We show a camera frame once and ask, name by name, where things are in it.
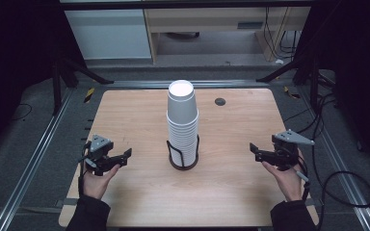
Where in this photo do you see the yellow black striped tape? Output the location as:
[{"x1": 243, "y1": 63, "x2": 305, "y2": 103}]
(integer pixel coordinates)
[
  {"x1": 283, "y1": 86, "x2": 302, "y2": 100},
  {"x1": 83, "y1": 87, "x2": 95, "y2": 104}
]

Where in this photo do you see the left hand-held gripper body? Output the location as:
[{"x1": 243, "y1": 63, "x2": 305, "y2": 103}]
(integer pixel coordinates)
[{"x1": 82, "y1": 134, "x2": 115, "y2": 177}]

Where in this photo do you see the aluminium floor rail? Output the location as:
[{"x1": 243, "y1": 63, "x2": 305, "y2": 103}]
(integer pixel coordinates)
[
  {"x1": 0, "y1": 88, "x2": 75, "y2": 231},
  {"x1": 104, "y1": 79, "x2": 271, "y2": 90},
  {"x1": 298, "y1": 86, "x2": 370, "y2": 231}
]

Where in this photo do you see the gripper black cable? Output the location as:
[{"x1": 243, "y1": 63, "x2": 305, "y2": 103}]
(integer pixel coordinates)
[
  {"x1": 77, "y1": 141, "x2": 93, "y2": 197},
  {"x1": 295, "y1": 157, "x2": 312, "y2": 202}
]

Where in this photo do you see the white paper cup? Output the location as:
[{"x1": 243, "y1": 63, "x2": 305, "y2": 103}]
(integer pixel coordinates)
[{"x1": 167, "y1": 79, "x2": 199, "y2": 127}]

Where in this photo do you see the bundle of black cables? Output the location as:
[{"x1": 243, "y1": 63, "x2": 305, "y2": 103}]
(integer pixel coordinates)
[{"x1": 263, "y1": 7, "x2": 301, "y2": 61}]

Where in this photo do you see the thin black floor cable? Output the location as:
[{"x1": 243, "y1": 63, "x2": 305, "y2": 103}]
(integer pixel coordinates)
[{"x1": 11, "y1": 102, "x2": 34, "y2": 122}]

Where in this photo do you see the white cabinet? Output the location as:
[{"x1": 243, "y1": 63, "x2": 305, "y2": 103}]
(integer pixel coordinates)
[{"x1": 64, "y1": 9, "x2": 152, "y2": 61}]

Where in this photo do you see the black metal stand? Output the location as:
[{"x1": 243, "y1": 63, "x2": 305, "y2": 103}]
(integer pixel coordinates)
[
  {"x1": 51, "y1": 52, "x2": 114, "y2": 116},
  {"x1": 255, "y1": 52, "x2": 323, "y2": 112}
]

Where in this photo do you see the person's left hand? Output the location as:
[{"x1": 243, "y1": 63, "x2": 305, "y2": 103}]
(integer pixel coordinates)
[{"x1": 82, "y1": 163, "x2": 122, "y2": 200}]

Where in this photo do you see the person's right hand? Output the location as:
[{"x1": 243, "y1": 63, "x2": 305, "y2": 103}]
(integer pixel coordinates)
[{"x1": 261, "y1": 148, "x2": 306, "y2": 202}]

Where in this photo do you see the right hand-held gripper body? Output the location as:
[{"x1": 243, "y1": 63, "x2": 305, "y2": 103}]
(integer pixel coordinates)
[{"x1": 271, "y1": 129, "x2": 316, "y2": 171}]

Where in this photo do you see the stack of white paper cups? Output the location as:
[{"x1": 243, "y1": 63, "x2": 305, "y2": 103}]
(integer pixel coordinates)
[{"x1": 166, "y1": 110, "x2": 199, "y2": 168}]

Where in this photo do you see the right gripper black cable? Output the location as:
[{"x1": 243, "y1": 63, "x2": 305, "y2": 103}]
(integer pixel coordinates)
[{"x1": 295, "y1": 157, "x2": 312, "y2": 202}]

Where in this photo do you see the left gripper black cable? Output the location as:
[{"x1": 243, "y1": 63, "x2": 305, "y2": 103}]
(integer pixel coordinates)
[{"x1": 77, "y1": 141, "x2": 93, "y2": 197}]

